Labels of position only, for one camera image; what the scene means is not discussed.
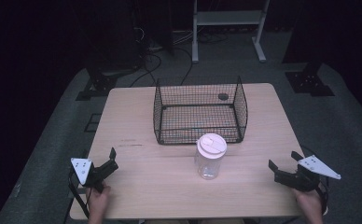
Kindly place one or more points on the clear jar with white lid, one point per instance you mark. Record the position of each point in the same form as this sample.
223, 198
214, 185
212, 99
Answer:
210, 158

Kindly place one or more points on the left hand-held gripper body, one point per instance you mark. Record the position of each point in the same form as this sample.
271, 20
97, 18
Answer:
100, 173

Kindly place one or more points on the black round table cap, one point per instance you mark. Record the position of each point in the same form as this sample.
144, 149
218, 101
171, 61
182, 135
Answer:
223, 96

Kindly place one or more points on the black stand base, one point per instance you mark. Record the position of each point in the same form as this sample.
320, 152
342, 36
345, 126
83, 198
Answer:
309, 83
103, 82

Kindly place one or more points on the person's right hand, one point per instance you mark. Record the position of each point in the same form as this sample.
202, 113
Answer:
311, 205

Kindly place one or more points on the person's left hand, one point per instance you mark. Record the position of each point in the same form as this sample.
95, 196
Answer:
97, 202

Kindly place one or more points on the black rectangular floor frame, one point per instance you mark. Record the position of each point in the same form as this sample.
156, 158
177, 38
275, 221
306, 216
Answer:
92, 122

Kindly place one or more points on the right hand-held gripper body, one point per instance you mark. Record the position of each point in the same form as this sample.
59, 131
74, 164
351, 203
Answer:
297, 180

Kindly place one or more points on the white metal stand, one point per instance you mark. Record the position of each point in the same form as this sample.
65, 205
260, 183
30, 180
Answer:
229, 17

